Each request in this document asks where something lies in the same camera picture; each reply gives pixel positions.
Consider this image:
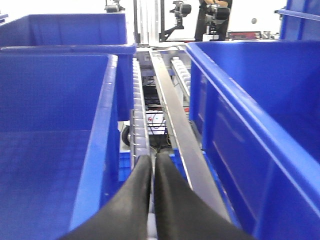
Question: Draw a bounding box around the blue bin rear left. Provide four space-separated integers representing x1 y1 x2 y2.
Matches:
0 13 137 121

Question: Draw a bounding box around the steel divider rail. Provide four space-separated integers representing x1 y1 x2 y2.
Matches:
149 50 232 223

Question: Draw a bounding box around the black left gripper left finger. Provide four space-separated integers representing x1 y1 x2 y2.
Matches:
60 155 152 240

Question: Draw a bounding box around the large blue bin left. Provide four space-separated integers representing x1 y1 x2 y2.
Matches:
0 53 119 240

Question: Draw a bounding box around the large blue bin right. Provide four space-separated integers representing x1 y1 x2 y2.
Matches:
186 40 320 240

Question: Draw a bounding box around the white roller track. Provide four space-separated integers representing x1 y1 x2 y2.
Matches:
130 58 150 169

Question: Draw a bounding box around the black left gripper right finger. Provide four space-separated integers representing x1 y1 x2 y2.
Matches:
154 153 253 240

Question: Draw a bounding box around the person in black clothes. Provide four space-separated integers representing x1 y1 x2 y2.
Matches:
194 0 233 42

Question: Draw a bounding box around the large blue bin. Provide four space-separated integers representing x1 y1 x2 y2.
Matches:
186 40 320 240
0 53 119 240

